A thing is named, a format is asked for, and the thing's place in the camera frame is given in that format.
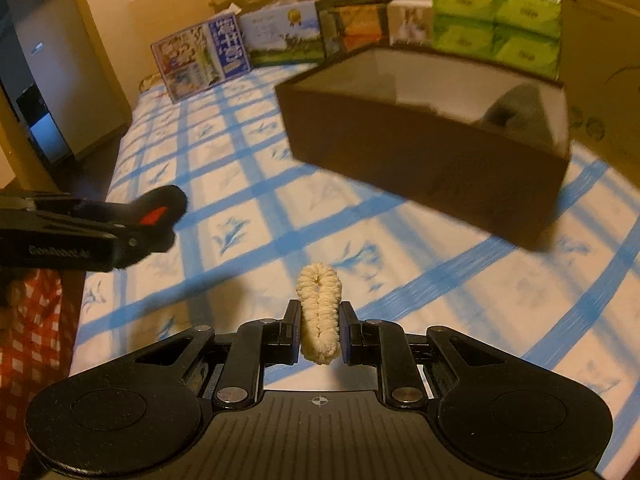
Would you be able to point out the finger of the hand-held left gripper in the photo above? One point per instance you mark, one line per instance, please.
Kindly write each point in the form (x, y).
(150, 247)
(170, 197)

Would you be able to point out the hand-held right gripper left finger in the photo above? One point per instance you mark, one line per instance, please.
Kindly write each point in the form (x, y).
(295, 332)

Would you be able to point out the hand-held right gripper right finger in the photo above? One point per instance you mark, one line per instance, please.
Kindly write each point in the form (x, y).
(346, 332)

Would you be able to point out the cream scrunchie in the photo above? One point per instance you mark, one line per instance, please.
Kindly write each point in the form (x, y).
(330, 310)

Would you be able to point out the brown cardboard box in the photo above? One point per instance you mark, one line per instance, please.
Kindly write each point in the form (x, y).
(425, 170)

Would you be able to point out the grey fuzzy towel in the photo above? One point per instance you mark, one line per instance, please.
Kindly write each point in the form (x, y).
(520, 110)

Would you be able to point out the person's left hand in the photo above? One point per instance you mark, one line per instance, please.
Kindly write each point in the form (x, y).
(12, 291)

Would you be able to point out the blue checked bedsheet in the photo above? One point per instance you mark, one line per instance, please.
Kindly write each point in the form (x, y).
(260, 160)

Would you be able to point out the red checked cloth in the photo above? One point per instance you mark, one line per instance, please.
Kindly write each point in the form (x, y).
(35, 360)

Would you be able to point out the small beige woven item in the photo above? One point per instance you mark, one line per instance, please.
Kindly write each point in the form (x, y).
(152, 82)

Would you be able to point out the dark glossy screen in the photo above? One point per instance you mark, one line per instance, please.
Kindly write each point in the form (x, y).
(45, 120)

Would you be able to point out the blue printed box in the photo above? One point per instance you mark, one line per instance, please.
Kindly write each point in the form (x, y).
(200, 60)

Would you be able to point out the beige wooden headboard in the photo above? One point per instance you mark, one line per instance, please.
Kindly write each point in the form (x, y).
(165, 15)

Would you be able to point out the green and white milk box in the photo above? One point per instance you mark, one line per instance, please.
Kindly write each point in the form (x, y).
(280, 35)

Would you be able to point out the dark box with orange print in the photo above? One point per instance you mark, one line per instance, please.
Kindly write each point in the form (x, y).
(355, 30)

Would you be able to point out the small white printed box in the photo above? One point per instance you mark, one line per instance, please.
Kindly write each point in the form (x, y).
(410, 22)

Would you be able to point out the green tissue packet bundle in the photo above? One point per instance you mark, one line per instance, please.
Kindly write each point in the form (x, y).
(495, 25)

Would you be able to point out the large tan cardboard box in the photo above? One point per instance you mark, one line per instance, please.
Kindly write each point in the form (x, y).
(600, 50)

